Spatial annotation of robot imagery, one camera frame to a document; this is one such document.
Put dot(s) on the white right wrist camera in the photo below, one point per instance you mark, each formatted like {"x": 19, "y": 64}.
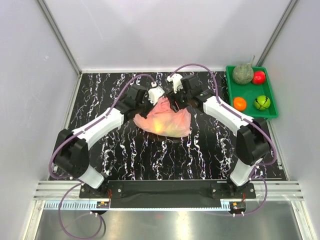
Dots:
{"x": 175, "y": 80}

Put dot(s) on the red apple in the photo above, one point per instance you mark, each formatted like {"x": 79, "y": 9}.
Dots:
{"x": 259, "y": 77}

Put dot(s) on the orange in tray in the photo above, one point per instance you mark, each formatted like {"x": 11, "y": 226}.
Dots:
{"x": 239, "y": 104}

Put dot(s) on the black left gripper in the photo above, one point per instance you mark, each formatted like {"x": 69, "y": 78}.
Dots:
{"x": 144, "y": 115}

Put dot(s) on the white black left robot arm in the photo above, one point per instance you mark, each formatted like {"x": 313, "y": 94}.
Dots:
{"x": 72, "y": 147}

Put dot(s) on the green plastic tray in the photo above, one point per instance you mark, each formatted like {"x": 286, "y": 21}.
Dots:
{"x": 249, "y": 92}

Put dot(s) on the aluminium rail frame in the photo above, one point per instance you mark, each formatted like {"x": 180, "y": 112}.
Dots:
{"x": 64, "y": 195}

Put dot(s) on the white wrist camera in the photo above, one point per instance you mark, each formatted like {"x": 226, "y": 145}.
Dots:
{"x": 154, "y": 94}
{"x": 175, "y": 80}

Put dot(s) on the green cracked ball fruit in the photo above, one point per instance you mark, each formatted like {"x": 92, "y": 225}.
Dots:
{"x": 262, "y": 102}

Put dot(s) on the pink plastic bag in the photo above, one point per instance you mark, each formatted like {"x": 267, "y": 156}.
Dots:
{"x": 163, "y": 121}

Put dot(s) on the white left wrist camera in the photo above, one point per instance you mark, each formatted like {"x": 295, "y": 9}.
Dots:
{"x": 154, "y": 94}

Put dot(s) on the grey green melon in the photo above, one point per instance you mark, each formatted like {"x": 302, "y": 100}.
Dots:
{"x": 243, "y": 74}

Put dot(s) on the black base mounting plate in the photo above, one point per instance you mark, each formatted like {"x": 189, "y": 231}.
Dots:
{"x": 165, "y": 194}

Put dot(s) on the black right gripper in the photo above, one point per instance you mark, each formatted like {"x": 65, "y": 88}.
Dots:
{"x": 173, "y": 97}

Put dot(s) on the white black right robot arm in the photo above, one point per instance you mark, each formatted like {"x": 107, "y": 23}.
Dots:
{"x": 252, "y": 135}

